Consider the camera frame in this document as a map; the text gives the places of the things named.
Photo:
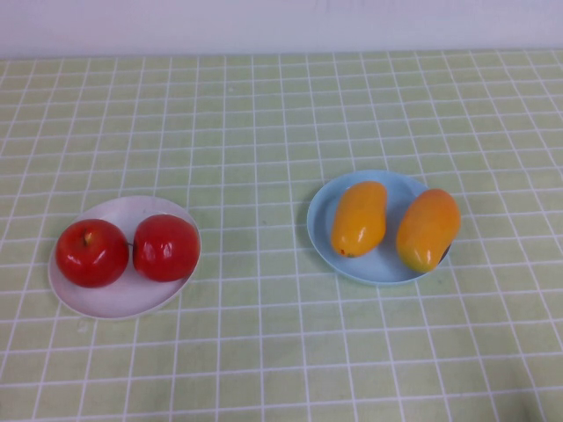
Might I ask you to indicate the orange mango with reddish blush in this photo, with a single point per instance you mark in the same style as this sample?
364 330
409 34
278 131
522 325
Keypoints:
429 228

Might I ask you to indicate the red apple with sideways stem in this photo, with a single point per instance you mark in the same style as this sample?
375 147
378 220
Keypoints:
167 248

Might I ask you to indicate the yellow-orange mango with green tip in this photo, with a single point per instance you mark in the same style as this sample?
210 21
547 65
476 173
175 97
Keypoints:
358 220

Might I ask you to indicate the white round plate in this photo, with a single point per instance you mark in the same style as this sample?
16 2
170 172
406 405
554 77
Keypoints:
110 301

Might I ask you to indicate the light blue round plate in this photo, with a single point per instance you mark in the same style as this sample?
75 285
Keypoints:
321 211

